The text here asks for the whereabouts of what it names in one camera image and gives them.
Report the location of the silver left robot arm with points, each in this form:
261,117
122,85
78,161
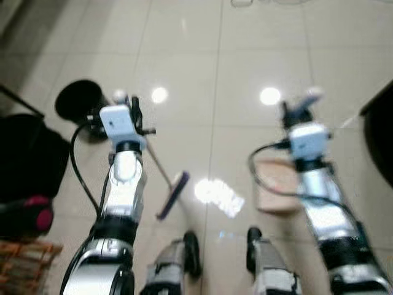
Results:
123,190

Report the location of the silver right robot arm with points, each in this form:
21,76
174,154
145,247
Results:
328,215

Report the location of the red and black round object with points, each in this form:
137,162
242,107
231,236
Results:
42,215

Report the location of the brown wicker basket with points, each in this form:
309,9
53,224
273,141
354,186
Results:
24,267

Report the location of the black chair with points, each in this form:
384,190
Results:
31,157

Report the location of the black furniture piece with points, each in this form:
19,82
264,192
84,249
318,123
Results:
379,144

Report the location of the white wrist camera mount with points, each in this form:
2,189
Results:
120,126
309,142

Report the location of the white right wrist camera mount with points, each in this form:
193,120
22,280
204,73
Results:
309,142

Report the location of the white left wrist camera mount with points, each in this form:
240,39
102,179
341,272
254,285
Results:
120,126

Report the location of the robot right leg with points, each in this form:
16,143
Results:
270,267

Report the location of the black round bin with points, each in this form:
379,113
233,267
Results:
78,99

